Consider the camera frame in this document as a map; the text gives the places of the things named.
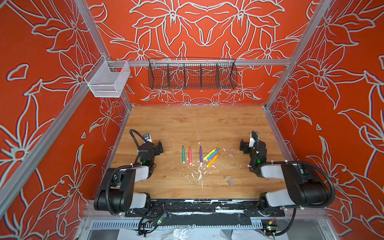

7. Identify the green pen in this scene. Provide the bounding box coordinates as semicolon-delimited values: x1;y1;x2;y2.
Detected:
182;146;186;164

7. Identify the orange pen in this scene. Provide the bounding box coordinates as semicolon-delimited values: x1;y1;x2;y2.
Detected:
207;154;219;167

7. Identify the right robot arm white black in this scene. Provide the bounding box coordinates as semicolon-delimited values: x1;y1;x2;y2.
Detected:
240;131;336;216

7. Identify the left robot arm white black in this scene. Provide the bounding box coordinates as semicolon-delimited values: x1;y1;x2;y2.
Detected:
94;129;164;216

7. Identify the pink pen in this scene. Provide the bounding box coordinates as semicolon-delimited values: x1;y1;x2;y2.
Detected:
189;147;193;165

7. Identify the blue pen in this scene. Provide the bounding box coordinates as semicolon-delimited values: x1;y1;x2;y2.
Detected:
207;149;220;161

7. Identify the yellow pen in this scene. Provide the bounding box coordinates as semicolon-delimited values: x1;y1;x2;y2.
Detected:
204;148;217;161

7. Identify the purple pen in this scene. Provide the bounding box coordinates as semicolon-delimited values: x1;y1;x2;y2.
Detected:
199;146;204;164

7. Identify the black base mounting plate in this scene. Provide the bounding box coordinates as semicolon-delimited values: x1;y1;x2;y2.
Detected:
124;197;286;218

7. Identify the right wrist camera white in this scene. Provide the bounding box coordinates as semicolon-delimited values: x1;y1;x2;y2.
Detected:
249;131;259;148

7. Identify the black wire basket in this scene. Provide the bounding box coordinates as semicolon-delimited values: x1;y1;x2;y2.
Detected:
148;58;238;90

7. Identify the white wire basket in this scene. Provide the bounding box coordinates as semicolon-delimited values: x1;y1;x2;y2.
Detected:
85;56;131;98

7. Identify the white cable duct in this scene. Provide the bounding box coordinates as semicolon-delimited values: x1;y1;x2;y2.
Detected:
89;219;263;230

